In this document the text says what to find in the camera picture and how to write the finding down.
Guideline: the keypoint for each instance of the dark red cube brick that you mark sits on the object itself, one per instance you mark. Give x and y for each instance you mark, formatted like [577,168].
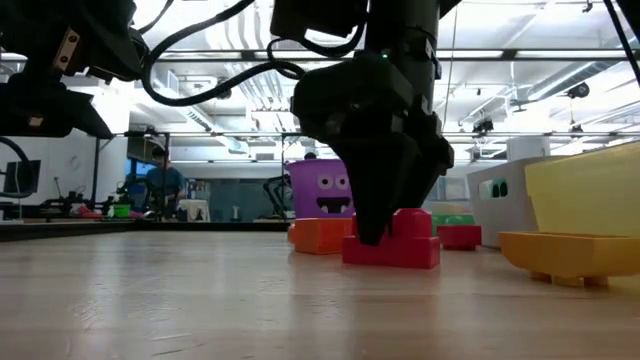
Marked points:
[459,237]

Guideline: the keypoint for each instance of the person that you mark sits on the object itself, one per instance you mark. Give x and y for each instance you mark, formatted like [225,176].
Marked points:
[310,156]
[165,182]

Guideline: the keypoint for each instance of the black ceiling spotlight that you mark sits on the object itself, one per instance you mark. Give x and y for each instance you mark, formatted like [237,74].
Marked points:
[483,126]
[579,90]

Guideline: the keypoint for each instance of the teal foam die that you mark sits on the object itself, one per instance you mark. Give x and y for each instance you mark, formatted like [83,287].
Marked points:
[500,182]

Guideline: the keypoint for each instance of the white plastic container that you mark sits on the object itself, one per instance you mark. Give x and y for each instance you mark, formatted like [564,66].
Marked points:
[500,225]

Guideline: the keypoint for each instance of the purple bucket with face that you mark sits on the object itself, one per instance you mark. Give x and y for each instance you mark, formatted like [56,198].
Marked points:
[310,200]

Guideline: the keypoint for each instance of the green two-stud brick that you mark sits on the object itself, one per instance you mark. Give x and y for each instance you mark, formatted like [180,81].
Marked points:
[452,220]

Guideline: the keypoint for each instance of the neighbouring station robot arm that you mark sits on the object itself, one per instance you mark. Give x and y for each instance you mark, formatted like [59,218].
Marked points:
[75,202]
[276,200]

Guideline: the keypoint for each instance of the orange sloped brick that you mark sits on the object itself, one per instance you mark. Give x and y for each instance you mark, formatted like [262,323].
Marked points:
[320,235]

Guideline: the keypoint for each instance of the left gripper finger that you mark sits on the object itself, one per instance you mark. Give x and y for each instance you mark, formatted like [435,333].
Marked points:
[45,107]

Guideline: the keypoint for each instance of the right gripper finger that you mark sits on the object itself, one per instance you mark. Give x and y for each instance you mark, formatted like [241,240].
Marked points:
[435,160]
[375,190]

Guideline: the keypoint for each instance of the red two-stud brick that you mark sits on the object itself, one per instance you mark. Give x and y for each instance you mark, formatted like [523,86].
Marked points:
[410,250]

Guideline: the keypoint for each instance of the green bucket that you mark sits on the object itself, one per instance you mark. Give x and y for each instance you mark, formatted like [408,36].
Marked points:
[122,211]

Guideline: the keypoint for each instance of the orange-yellow flat brick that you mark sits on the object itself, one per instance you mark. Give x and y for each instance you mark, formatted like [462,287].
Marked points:
[565,255]

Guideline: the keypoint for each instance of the yellow translucent container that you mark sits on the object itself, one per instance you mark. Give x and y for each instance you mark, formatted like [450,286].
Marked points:
[590,200]

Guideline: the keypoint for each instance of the black computer monitor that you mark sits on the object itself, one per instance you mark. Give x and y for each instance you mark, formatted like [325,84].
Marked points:
[27,175]

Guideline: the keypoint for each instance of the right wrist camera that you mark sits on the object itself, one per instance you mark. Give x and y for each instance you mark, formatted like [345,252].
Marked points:
[320,20]

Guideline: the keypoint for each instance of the clear plastic container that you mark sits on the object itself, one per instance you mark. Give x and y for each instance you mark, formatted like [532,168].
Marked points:
[457,192]

